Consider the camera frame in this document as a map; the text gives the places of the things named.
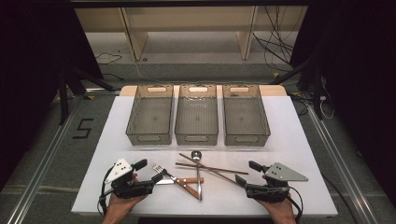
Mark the brown wooden chopstick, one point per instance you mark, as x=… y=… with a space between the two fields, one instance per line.
x=218 y=169
x=214 y=175

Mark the light wooden desk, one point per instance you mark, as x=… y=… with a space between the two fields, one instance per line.
x=193 y=18

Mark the metal spoon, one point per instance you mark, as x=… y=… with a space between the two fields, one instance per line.
x=199 y=186

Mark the smoky clear plastic bin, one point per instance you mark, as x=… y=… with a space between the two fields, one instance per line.
x=151 y=119
x=246 y=119
x=196 y=119

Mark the black stand legs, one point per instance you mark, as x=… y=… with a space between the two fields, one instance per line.
x=67 y=93
x=311 y=81

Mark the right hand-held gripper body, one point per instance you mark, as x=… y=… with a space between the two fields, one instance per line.
x=283 y=174

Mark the person's left hand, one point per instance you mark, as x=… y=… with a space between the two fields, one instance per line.
x=120 y=207

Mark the white table board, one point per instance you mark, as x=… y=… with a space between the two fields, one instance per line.
x=295 y=140

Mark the aluminium floor rail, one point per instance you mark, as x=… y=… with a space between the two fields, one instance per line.
x=40 y=168
x=339 y=161

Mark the black curtain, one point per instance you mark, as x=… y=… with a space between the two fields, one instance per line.
x=31 y=77
x=361 y=93

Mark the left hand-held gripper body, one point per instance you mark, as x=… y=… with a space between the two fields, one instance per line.
x=120 y=171

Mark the person's right hand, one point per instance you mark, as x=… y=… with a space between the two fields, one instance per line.
x=281 y=210

